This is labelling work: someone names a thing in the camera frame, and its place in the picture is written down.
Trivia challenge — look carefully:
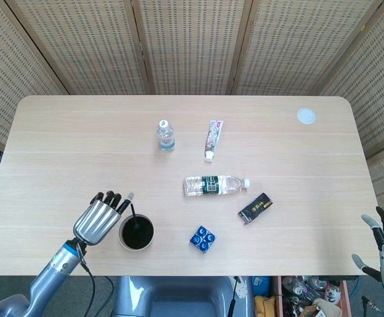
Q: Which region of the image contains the red crate of clutter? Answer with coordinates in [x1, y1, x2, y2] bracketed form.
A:
[272, 275, 352, 317]

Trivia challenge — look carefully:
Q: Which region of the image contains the woven folding screen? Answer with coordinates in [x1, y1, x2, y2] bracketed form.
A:
[0, 0, 384, 212]

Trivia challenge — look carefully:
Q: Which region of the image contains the yellow bag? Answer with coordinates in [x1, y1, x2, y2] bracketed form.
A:
[253, 295, 277, 317]

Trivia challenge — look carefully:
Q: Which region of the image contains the black box with gold print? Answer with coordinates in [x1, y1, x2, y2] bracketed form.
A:
[237, 192, 274, 226]

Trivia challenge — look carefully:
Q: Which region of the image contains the white round table grommet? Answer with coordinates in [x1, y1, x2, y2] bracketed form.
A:
[296, 108, 319, 125]

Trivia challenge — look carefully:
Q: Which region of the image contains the blue four-stud building block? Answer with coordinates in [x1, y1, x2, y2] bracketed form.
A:
[189, 225, 217, 254]

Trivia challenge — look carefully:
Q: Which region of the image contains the grey robot torso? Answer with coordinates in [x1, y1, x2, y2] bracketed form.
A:
[114, 275, 255, 317]

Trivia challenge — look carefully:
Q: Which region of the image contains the white bowl of dark liquid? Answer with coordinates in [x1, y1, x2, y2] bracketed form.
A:
[118, 213, 155, 254]

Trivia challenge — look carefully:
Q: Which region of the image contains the clear water bottle green label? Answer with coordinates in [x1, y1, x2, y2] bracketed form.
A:
[182, 175, 251, 198]

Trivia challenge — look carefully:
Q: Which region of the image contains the blue container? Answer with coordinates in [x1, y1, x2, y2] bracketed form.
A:
[251, 275, 272, 298]

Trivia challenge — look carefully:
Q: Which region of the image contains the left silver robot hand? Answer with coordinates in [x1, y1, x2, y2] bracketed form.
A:
[72, 190, 135, 246]

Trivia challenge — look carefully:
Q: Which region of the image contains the toothpaste tube with white cap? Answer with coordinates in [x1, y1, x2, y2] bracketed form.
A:
[203, 120, 225, 163]

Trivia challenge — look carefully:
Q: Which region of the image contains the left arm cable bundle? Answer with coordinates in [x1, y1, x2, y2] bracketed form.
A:
[75, 240, 96, 317]

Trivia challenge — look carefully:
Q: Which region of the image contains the small Aquafina water bottle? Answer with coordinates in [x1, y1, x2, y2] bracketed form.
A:
[156, 119, 176, 153]

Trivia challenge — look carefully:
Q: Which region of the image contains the black plastic spoon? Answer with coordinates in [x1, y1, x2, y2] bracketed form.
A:
[131, 203, 141, 230]

